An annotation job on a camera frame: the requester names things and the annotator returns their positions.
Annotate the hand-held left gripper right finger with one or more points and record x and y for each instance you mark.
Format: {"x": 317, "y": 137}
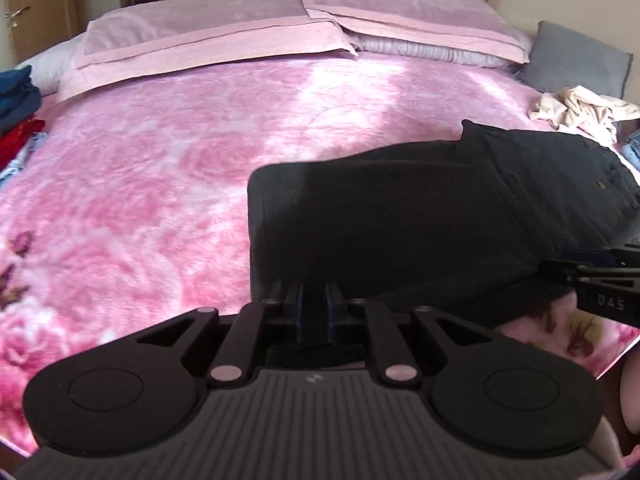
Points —
{"x": 334, "y": 310}

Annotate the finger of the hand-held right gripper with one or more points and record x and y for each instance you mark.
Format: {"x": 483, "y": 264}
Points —
{"x": 625, "y": 255}
{"x": 560, "y": 267}

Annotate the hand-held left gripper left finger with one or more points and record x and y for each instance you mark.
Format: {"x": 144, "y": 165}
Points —
{"x": 295, "y": 310}

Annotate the black pants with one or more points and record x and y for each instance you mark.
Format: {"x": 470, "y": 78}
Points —
{"x": 400, "y": 210}

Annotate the person's right forearm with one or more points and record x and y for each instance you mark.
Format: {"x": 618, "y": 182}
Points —
{"x": 631, "y": 400}

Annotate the blue folded clothes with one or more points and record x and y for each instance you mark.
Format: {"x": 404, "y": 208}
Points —
{"x": 17, "y": 95}

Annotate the blue jeans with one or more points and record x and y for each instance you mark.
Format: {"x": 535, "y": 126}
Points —
{"x": 633, "y": 147}

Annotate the beige garment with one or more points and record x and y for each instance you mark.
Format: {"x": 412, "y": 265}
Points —
{"x": 580, "y": 107}

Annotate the pink floral blanket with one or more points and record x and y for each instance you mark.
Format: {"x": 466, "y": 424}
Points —
{"x": 150, "y": 185}

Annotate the grey cushion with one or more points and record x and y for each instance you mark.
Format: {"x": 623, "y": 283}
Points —
{"x": 575, "y": 60}

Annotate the lilac ruffled pillow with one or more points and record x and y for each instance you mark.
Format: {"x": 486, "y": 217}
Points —
{"x": 425, "y": 50}

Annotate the pink pillow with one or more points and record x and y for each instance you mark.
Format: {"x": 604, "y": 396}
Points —
{"x": 400, "y": 5}
{"x": 200, "y": 30}

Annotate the light blue cloth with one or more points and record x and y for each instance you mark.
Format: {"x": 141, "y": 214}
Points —
{"x": 22, "y": 160}

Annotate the red folded cloth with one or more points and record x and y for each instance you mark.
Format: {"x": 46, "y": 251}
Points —
{"x": 17, "y": 140}

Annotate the pale lilac pillow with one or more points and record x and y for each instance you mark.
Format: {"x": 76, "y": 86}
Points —
{"x": 50, "y": 65}

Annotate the wooden door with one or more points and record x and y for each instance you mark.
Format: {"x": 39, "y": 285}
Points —
{"x": 40, "y": 0}

